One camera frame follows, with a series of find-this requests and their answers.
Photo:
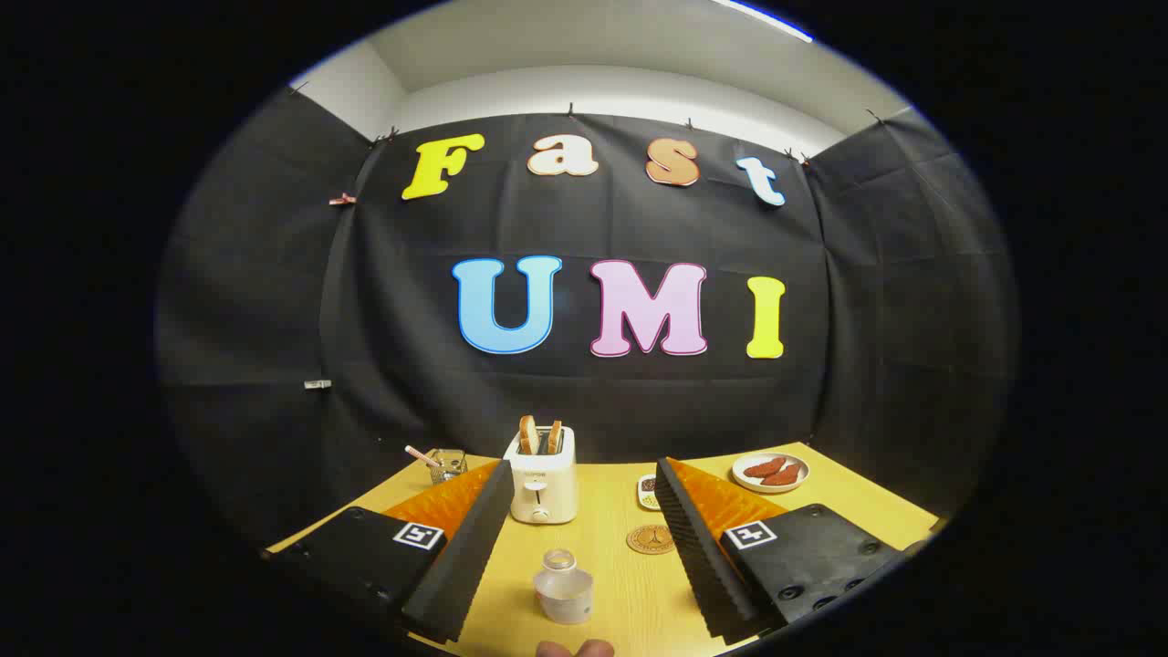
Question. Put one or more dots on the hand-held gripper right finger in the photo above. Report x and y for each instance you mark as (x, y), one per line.
(703, 566)

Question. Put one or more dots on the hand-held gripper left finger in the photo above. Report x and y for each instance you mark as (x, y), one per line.
(465, 566)

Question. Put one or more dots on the round brown coaster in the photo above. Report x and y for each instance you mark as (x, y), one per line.
(648, 539)

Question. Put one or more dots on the clear juice bottle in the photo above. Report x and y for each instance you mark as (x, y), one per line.
(564, 593)

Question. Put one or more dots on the wooden table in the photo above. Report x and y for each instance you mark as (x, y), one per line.
(620, 593)

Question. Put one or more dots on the white divided condiment dish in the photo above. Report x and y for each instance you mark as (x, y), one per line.
(648, 493)

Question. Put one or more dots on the white round plate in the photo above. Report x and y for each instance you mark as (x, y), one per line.
(741, 481)

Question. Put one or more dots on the white toaster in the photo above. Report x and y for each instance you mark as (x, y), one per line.
(543, 484)

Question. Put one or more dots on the red-brown meat piece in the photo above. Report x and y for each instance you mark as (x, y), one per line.
(785, 475)
(763, 468)

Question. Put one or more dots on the striped straw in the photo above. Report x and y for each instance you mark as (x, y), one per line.
(420, 454)

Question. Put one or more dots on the rounded bread slice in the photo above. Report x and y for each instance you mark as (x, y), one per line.
(528, 435)

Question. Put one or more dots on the square bread slice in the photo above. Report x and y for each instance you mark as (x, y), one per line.
(554, 438)

